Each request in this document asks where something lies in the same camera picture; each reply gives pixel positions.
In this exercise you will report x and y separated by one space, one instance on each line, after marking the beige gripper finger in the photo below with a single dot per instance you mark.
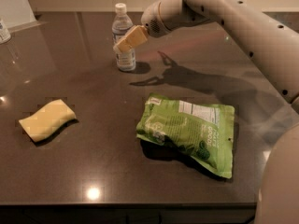
122 46

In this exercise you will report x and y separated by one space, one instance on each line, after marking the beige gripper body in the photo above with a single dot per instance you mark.
150 21

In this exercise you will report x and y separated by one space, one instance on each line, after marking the clear blue-label plastic bottle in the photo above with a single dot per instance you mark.
121 25

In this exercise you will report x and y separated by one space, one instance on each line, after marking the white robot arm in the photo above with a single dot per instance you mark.
274 48

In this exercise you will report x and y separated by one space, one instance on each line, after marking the yellow sponge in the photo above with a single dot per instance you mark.
47 120

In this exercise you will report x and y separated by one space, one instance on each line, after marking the white panel back left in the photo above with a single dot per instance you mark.
18 15

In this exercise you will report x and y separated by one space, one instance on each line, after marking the green snack bag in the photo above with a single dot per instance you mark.
203 132

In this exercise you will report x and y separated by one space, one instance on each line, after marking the white container at left edge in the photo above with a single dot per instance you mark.
5 35

